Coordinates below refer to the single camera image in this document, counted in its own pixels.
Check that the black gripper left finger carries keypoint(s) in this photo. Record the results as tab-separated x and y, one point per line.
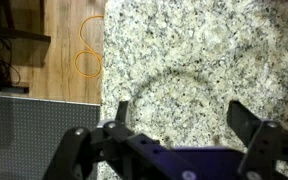
84	150

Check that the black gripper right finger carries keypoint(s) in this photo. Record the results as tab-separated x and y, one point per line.
267	146

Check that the grey perforated panel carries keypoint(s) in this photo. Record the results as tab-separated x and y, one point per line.
24	133

